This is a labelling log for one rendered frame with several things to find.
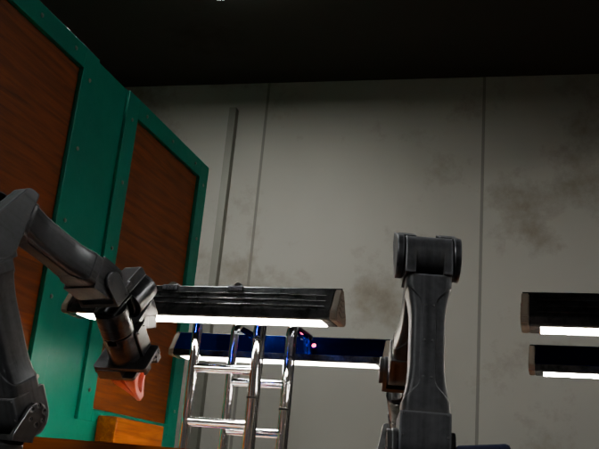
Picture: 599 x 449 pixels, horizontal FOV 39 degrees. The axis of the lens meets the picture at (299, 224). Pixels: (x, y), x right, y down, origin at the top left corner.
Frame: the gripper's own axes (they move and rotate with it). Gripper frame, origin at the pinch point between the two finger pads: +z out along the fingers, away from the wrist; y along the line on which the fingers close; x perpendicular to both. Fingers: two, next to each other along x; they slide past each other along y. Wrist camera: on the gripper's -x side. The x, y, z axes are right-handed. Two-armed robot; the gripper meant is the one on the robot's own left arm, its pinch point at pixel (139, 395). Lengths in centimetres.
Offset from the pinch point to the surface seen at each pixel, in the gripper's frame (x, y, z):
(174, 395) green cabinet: -84, 47, 81
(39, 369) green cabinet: -31, 47, 23
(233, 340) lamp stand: -55, 7, 33
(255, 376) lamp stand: -30.6, -8.7, 22.1
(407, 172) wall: -289, 2, 109
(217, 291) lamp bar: -31.4, -4.2, -0.3
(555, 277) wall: -250, -73, 148
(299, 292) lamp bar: -31.7, -22.4, -0.3
